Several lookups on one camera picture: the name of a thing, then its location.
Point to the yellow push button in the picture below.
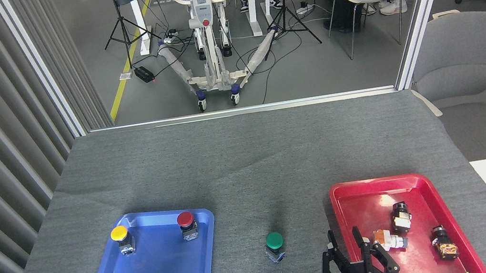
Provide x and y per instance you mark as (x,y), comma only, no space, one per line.
(120,234)

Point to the white and orange switch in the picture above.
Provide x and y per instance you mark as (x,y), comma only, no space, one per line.
(391,240)

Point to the white stand on wheels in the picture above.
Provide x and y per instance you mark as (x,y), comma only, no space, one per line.
(203,17)

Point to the black and white switch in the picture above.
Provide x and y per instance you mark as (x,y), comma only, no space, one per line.
(401,219)

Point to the black power box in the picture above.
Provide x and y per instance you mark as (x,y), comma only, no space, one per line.
(144,74)

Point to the black tripod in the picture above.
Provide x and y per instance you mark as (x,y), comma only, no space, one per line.
(285,9)
(125,29)

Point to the red plastic tray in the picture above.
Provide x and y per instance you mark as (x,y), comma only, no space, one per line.
(369,204)

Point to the grey office chair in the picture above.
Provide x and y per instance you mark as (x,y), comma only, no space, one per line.
(457,56)

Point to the grey table cloth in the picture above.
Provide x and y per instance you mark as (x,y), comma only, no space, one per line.
(252,164)

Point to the black and orange switch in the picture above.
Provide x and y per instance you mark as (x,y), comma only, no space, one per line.
(444,243)

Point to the blue plastic tray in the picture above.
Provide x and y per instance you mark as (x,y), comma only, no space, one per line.
(176,267)

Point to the silver post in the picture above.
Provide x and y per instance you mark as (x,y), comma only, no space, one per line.
(43,70)
(422,13)

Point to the white power strip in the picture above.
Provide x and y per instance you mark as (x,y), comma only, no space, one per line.
(170,36)
(305,8)

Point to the red push button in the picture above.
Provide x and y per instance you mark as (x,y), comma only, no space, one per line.
(185,219)

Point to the green push button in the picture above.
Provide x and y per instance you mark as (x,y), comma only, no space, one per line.
(274,242)

